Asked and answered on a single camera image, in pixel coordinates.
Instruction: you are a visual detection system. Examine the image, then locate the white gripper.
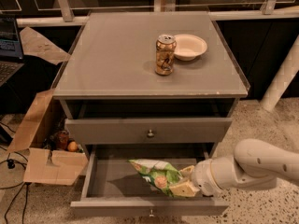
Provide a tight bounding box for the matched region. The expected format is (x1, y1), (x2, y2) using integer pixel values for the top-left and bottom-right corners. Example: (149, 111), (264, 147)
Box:
(169, 160), (214, 197)

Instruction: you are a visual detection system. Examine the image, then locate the black laptop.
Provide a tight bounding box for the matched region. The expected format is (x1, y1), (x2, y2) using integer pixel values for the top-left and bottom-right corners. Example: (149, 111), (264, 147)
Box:
(0, 14), (24, 87)

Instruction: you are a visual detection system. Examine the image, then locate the black floor cable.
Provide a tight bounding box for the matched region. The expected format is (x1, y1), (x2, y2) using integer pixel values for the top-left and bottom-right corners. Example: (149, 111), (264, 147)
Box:
(0, 121), (32, 224)

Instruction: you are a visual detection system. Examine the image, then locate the orange fruit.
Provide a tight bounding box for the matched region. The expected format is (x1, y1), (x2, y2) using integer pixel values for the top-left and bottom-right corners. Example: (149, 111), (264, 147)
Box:
(67, 141), (78, 152)

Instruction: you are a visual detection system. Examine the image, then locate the green rice chip bag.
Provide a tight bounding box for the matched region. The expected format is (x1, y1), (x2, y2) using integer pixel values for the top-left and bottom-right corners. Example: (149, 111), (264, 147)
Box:
(129, 159), (183, 197)

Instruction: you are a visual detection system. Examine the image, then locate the metal railing frame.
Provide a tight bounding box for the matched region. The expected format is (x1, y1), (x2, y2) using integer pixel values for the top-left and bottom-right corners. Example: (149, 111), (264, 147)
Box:
(0, 0), (299, 27)

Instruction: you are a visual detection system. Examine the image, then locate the grey open middle drawer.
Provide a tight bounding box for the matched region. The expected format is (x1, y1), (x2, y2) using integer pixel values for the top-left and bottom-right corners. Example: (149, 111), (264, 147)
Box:
(71, 144), (228, 217)

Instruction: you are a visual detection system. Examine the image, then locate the white diagonal post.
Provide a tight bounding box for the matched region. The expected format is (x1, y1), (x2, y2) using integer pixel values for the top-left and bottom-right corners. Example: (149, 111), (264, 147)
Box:
(260, 36), (299, 112)

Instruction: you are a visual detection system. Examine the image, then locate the open cardboard box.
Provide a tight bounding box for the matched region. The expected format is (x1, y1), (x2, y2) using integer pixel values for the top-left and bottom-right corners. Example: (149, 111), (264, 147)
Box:
(7, 26), (89, 187)

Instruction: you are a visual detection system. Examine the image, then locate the dark brown jar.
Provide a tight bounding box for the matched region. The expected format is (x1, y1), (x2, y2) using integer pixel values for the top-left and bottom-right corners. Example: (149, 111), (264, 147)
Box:
(55, 131), (69, 150)

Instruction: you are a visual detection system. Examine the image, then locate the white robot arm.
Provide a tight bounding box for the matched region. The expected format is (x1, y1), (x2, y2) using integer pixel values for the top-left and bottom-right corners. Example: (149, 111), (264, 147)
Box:
(170, 139), (299, 197)

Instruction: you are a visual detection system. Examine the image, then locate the brown drink can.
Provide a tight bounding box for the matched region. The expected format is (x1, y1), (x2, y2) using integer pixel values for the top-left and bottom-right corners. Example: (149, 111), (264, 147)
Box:
(155, 34), (177, 76)

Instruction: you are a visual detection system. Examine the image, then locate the grey drawer cabinet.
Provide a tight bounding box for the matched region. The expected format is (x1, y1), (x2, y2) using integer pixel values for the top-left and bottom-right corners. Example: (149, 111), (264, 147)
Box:
(50, 10), (250, 161)

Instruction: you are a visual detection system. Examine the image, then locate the white paper bowl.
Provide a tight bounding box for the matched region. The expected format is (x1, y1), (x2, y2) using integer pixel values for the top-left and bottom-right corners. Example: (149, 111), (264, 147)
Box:
(175, 35), (207, 61)

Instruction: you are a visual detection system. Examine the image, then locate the grey top drawer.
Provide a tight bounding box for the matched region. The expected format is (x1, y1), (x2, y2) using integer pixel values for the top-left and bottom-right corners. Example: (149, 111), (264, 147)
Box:
(65, 118), (232, 145)

